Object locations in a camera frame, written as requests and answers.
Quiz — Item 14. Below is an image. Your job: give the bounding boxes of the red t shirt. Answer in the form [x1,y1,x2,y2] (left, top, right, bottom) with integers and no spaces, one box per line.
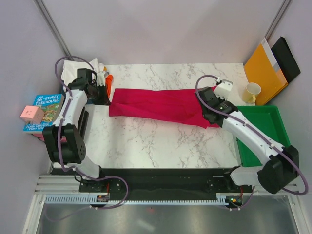
[109,88,218,129]

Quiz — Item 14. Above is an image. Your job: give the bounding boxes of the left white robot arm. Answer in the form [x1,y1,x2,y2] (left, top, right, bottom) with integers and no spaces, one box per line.
[42,68,111,192]

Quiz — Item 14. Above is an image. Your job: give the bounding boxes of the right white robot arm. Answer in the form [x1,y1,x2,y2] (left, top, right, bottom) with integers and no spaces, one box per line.
[195,87,302,194]

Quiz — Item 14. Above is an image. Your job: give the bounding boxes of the orange folded t shirt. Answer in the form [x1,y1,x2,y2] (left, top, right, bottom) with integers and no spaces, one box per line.
[105,74,114,97]

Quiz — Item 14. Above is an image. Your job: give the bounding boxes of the white folded t shirt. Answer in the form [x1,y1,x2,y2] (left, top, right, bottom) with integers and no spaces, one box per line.
[61,58,104,85]

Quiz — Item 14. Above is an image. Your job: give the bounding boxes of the blue treehouse book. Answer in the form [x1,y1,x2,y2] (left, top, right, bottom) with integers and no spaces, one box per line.
[23,94,64,134]

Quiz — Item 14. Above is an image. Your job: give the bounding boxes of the pink cube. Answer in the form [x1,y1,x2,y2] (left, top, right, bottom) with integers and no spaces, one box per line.
[20,105,45,124]

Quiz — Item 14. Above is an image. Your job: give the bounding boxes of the pink and black dumbbell rack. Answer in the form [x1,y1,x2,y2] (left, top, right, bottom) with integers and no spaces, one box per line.
[32,107,90,144]

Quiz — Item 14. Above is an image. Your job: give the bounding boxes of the yellow mug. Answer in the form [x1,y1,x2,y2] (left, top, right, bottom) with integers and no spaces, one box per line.
[242,82,261,104]

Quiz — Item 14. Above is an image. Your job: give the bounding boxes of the orange folder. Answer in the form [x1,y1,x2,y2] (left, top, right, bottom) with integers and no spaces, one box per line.
[244,39,288,106]

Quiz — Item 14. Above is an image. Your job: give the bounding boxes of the green plastic tray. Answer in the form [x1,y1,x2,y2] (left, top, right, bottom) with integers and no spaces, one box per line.
[234,106,291,167]

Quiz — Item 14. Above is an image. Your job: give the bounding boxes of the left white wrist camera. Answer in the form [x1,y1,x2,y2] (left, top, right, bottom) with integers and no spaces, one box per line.
[96,71,109,86]

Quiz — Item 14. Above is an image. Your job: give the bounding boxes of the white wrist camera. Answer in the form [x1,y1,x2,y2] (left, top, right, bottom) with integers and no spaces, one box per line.
[214,78,233,100]
[96,71,109,86]

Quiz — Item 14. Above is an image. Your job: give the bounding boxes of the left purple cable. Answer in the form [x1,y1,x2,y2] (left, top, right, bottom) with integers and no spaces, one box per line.
[43,55,130,222]

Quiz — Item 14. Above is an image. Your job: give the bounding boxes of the purple cable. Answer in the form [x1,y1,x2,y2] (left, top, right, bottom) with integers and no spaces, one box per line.
[195,75,310,212]
[43,55,130,222]

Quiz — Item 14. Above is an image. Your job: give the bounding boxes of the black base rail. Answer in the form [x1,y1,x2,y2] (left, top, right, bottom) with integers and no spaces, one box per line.
[79,168,252,202]

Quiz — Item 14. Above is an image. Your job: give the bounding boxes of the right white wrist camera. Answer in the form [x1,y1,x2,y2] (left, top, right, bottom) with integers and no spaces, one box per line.
[214,78,233,100]

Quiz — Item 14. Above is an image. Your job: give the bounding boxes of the white cable duct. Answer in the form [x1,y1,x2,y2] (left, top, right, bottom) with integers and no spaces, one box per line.
[45,195,241,205]

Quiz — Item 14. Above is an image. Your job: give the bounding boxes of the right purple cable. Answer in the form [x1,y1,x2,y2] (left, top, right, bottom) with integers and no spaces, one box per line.
[195,75,310,212]

